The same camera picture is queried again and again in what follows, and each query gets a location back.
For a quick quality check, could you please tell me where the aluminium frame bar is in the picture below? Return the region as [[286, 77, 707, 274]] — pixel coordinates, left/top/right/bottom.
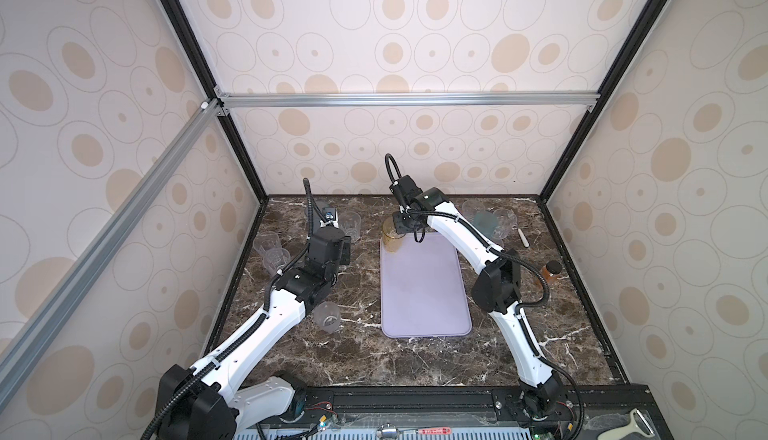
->
[[203, 90, 600, 113], [1, 98, 221, 409]]

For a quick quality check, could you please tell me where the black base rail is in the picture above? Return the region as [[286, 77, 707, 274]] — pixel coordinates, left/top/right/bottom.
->
[[256, 384, 672, 439]]

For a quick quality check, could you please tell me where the teal dimpled plastic cup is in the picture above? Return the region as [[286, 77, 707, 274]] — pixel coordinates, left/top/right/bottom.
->
[[471, 210, 499, 240]]

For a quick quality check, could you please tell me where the lavender plastic tray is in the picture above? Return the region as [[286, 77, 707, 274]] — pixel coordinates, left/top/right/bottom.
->
[[380, 233, 472, 339]]

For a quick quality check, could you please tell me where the amber plastic cup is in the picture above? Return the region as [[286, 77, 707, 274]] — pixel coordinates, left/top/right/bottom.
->
[[381, 215, 405, 253]]

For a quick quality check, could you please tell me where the aluminium frame bar left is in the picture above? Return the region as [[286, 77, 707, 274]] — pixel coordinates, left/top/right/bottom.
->
[[1, 98, 221, 409]]

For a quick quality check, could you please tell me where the clear tumbler left front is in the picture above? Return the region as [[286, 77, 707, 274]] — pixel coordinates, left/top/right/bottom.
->
[[262, 247, 291, 277]]

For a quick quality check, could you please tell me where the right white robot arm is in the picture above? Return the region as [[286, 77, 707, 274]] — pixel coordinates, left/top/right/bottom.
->
[[384, 153, 586, 439]]

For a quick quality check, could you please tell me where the clear tumbler left back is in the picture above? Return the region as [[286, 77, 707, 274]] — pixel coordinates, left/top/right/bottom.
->
[[252, 231, 282, 256]]

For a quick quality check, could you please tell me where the clear small tumbler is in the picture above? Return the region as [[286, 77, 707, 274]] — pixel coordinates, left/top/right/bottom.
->
[[338, 211, 362, 243]]

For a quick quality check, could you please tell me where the clear lying cup front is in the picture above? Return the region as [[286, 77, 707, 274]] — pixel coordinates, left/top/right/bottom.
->
[[312, 301, 342, 334]]

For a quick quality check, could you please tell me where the white handled knife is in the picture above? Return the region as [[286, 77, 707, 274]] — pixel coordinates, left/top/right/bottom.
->
[[517, 228, 530, 248]]

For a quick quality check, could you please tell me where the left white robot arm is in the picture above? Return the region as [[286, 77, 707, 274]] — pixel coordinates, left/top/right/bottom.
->
[[142, 181, 351, 439]]

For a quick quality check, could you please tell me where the white peeler tool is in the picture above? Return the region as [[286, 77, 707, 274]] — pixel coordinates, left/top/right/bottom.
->
[[597, 408, 656, 440]]

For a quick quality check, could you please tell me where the aluminium frame bar back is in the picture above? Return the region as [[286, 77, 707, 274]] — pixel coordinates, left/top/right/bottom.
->
[[203, 90, 600, 113]]

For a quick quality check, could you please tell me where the brown bottle black cap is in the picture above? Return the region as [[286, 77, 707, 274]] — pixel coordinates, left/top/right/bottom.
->
[[541, 260, 563, 284]]

